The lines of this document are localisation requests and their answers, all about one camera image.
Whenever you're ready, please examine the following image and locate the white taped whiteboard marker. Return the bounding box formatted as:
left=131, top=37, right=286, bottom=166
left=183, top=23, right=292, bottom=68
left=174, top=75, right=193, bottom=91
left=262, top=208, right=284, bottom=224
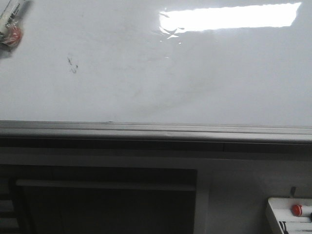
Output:
left=0, top=0, right=32, bottom=48

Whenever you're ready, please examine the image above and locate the red capped marker in box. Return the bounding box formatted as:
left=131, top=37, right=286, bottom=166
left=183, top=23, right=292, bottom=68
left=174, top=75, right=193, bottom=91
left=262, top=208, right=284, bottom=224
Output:
left=291, top=204, right=312, bottom=217

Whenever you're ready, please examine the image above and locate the dark cabinet with grey bar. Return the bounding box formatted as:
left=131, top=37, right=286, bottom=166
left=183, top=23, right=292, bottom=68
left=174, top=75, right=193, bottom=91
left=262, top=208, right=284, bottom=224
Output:
left=0, top=165, right=197, bottom=234

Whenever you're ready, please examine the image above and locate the white box on table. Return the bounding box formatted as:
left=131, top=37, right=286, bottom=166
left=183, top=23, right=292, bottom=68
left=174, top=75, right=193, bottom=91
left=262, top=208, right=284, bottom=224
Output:
left=266, top=197, right=312, bottom=234

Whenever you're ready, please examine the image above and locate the white whiteboard with aluminium frame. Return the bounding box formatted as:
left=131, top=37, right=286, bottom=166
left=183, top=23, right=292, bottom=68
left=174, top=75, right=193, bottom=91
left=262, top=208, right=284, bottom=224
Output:
left=0, top=0, right=312, bottom=151

